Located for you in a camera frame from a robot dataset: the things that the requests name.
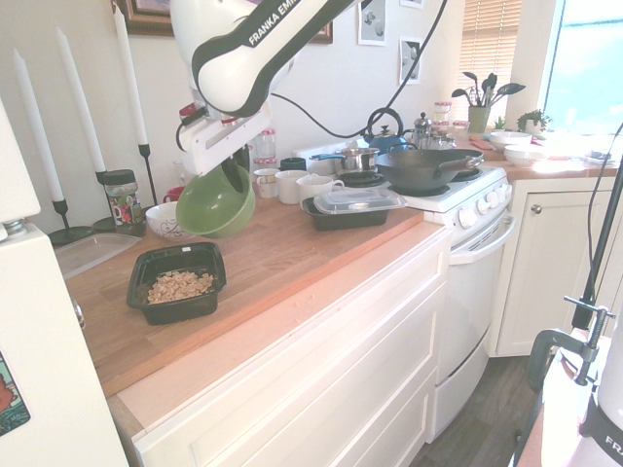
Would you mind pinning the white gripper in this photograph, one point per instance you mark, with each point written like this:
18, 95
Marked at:
219, 143

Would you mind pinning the green ceramic bowl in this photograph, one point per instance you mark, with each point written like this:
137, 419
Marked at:
204, 214

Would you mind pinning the cereal rings pile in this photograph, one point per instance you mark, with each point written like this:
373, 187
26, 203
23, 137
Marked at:
180, 287

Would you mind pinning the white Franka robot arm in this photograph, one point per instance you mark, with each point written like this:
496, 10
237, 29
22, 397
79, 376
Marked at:
233, 73

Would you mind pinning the glass jar red checked lid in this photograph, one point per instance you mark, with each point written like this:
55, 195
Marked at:
267, 146
443, 112
460, 130
265, 162

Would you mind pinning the white ceramic cup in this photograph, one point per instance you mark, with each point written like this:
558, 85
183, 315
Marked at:
311, 190
289, 190
267, 187

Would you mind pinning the black mug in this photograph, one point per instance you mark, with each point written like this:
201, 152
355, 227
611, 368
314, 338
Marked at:
293, 164

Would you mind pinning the clear glass tumbler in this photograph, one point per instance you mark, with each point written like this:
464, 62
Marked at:
179, 170

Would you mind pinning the red mug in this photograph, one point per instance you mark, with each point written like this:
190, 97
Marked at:
171, 195

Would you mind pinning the white patterned bowl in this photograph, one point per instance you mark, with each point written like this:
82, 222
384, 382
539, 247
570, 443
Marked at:
163, 224

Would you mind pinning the black plastic food container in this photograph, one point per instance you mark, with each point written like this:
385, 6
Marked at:
345, 221
170, 313

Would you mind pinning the clear plastic container lid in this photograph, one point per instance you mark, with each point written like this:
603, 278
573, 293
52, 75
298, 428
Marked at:
360, 199
92, 253

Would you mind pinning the glass jar dark lid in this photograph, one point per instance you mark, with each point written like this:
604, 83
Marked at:
124, 204

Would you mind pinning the blue kettle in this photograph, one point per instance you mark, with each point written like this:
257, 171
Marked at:
387, 142

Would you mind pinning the tall white taper candle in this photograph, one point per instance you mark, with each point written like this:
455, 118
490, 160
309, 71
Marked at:
129, 73

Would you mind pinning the black wok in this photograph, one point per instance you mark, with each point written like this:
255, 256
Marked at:
418, 168

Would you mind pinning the medium white taper candle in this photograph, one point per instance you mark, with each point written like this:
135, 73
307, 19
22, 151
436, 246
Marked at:
79, 97

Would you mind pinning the glass french press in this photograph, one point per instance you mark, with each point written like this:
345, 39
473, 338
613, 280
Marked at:
423, 131

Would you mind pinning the small glass spice jar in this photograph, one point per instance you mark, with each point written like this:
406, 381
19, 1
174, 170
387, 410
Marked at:
437, 141
450, 141

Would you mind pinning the short white taper candle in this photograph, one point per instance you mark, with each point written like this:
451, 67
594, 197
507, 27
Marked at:
38, 126

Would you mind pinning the white drawer cabinet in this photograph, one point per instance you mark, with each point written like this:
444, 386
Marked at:
292, 389

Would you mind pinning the white stove knob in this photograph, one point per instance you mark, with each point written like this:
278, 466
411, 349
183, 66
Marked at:
467, 218
483, 206
503, 192
494, 199

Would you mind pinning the black kitchen utensil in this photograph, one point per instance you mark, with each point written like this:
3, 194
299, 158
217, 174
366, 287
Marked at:
511, 89
462, 93
489, 85

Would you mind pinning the pink cloth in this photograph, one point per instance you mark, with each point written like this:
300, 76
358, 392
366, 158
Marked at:
481, 142

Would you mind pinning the green utensil holder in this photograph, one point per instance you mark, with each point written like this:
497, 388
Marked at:
478, 119

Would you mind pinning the white kitchen stove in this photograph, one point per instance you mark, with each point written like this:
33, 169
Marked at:
467, 301

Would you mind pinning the wide white bowl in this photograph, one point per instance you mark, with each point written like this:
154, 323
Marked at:
526, 155
510, 140

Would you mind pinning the wooden window blind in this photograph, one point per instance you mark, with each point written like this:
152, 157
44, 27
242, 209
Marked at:
489, 39

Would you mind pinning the small potted succulent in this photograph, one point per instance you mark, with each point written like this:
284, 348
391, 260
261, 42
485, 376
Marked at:
533, 121

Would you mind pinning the metal cabinet knob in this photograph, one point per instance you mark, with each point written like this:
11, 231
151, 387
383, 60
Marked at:
536, 209

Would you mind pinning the colourful fridge magnet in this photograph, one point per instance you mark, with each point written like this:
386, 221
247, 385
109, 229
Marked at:
12, 394

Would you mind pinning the white door cabinet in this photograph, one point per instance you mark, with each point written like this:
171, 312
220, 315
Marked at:
545, 282

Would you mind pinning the metal C clamp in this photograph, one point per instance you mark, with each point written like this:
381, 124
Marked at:
540, 360

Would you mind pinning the window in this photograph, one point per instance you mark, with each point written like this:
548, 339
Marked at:
589, 58

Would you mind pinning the black stand pole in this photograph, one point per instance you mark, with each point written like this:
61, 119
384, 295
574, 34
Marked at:
593, 272

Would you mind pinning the unframed wall print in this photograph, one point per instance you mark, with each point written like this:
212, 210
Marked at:
372, 22
411, 61
411, 3

